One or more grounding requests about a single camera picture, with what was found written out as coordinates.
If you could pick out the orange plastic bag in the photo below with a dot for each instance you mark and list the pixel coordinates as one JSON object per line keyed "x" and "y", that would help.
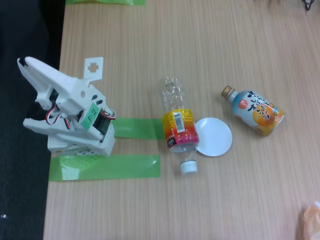
{"x": 311, "y": 222}

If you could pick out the short green tape strip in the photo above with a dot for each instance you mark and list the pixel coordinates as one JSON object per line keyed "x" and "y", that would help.
{"x": 137, "y": 128}

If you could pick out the clear plastic bottle orange label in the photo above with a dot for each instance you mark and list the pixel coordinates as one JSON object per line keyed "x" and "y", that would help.
{"x": 180, "y": 125}

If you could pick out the green plastic bag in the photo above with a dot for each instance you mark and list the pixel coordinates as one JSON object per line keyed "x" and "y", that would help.
{"x": 105, "y": 2}

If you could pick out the white round plate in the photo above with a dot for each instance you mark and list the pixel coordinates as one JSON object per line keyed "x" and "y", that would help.
{"x": 215, "y": 137}

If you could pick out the long green tape strip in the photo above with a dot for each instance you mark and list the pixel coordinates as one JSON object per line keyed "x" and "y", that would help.
{"x": 120, "y": 167}

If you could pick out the orange juice bottle can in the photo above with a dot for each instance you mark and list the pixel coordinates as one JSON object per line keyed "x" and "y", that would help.
{"x": 260, "y": 115}

